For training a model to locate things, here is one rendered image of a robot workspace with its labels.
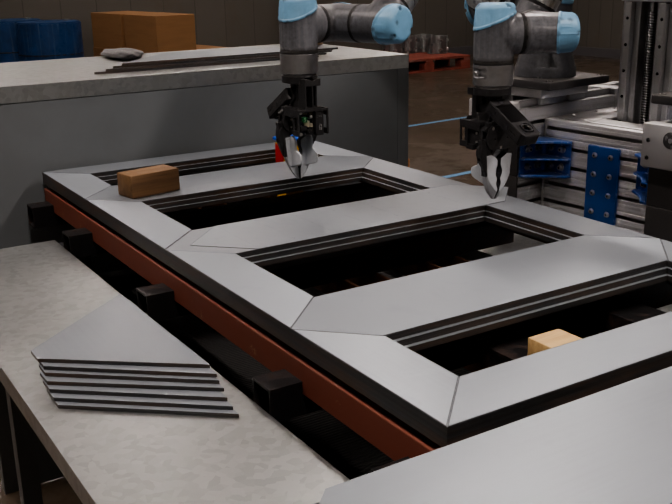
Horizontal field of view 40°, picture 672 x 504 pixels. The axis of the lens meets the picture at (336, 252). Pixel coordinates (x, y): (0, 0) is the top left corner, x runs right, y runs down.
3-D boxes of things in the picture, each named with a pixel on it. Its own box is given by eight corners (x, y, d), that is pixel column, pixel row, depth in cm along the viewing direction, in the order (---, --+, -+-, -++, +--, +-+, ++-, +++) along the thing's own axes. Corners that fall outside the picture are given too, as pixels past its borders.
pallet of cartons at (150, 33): (177, 87, 1048) (172, 8, 1022) (244, 100, 940) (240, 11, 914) (92, 96, 990) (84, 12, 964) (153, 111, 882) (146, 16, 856)
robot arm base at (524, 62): (541, 70, 242) (543, 31, 239) (588, 74, 230) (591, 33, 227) (501, 74, 233) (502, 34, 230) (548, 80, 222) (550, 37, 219)
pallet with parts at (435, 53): (421, 62, 1261) (422, 32, 1249) (472, 67, 1188) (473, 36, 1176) (340, 70, 1181) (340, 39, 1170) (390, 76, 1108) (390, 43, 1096)
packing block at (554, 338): (551, 375, 126) (553, 348, 125) (526, 363, 130) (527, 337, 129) (583, 365, 129) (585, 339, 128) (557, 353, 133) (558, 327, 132)
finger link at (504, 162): (489, 191, 186) (491, 145, 183) (510, 197, 181) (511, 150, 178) (477, 193, 184) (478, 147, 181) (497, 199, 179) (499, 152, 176)
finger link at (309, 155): (310, 182, 189) (309, 137, 187) (296, 177, 194) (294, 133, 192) (323, 180, 191) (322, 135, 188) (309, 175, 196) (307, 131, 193)
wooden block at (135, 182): (132, 199, 197) (130, 176, 195) (118, 194, 201) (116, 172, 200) (180, 189, 205) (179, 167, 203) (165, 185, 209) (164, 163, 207)
